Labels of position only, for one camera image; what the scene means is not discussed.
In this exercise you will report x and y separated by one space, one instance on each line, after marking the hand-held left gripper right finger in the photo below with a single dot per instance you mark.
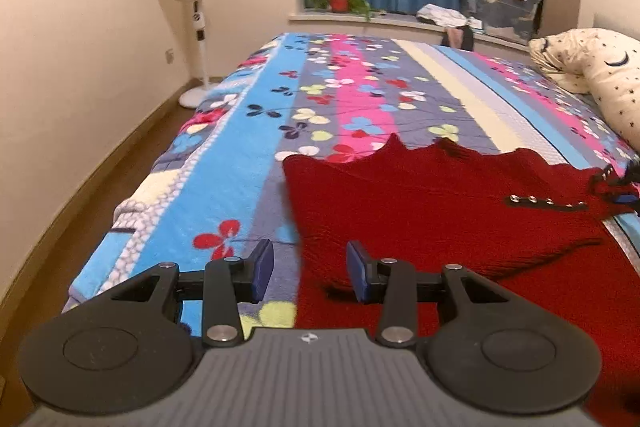
357 272

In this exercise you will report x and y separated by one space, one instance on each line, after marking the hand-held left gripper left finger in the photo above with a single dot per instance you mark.
262 269

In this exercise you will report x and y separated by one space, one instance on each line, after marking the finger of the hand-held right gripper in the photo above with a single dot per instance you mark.
625 197

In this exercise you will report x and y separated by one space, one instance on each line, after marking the red knitted sweater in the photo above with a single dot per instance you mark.
450 217

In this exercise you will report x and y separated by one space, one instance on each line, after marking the pile of light clothes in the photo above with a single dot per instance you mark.
440 14

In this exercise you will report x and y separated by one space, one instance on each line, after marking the star print pillow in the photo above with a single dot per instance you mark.
600 72

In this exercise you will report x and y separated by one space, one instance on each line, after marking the floral striped blanket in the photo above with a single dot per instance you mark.
280 107

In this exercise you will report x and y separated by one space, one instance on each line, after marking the large clear storage box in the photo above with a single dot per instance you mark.
500 4

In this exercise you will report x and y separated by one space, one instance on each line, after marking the pink and black bag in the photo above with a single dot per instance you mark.
457 38

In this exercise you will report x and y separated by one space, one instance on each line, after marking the white window sill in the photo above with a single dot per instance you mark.
360 23

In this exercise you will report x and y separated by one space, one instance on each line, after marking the wall socket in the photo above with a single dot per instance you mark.
169 55

